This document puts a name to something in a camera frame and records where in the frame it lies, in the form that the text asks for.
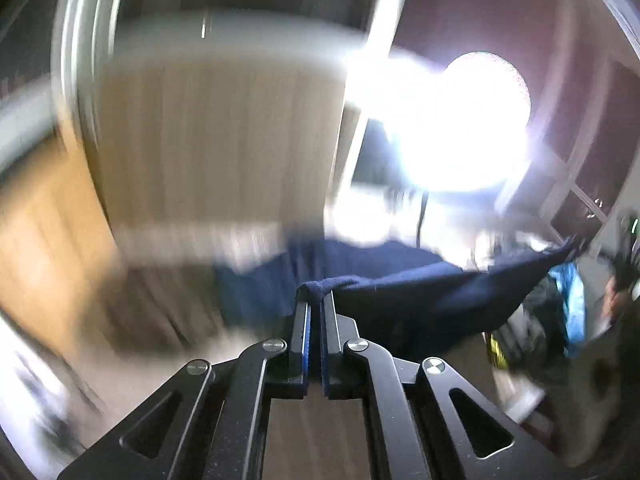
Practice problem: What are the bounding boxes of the navy blue t-shirt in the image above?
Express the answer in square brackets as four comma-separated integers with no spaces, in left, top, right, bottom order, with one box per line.
[215,237,587,361]

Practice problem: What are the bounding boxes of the grey garment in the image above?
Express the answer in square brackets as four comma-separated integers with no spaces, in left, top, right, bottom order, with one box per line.
[517,280,567,366]

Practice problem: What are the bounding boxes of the pine plank board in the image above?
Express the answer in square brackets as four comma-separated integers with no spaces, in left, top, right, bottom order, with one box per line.
[0,130,126,356]

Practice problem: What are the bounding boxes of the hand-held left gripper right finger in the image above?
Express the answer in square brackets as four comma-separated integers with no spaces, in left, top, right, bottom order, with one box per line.
[322,292,576,480]

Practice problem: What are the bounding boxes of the light blue garment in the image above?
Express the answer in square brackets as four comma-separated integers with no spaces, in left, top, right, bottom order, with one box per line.
[547,262,587,357]

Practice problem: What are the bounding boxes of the white ring light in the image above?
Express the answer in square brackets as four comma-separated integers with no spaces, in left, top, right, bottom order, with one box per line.
[390,52,531,193]

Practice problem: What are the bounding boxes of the person's right hand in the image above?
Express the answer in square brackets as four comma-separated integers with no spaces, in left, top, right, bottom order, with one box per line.
[602,282,630,321]

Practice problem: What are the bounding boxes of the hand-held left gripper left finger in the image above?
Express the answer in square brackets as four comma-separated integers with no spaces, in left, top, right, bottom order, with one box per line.
[57,300,313,480]

